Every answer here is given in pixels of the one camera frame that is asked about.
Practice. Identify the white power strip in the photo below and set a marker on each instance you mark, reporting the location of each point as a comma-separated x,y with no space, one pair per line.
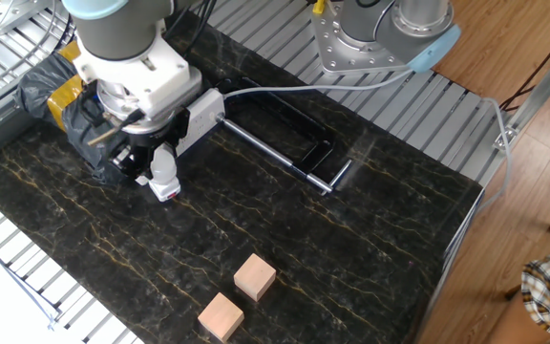
203,117

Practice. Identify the white plug-in bulb holder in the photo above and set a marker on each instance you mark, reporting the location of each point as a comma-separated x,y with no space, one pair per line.
165,187

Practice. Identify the light wooden cube block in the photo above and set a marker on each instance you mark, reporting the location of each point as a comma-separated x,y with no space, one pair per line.
255,277
220,317

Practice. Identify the aluminium frame beam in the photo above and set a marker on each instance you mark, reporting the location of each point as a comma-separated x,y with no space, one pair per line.
542,91

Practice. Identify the silver robot mounting plate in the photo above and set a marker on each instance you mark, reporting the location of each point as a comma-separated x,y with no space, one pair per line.
351,52

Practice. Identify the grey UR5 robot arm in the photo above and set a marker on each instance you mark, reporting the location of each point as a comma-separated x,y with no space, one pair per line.
127,48

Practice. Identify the yellow plastic piece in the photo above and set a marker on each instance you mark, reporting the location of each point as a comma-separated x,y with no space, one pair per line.
319,6

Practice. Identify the black wrapped package yellow tape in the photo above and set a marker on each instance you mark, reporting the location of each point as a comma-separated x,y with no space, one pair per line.
74,124

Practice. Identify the black C-clamp steel screw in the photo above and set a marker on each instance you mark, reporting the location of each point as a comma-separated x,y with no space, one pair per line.
320,155

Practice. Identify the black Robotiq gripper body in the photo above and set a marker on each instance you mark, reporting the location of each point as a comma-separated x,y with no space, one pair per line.
148,141

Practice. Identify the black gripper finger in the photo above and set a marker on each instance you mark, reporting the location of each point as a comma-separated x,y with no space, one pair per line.
170,138
129,162

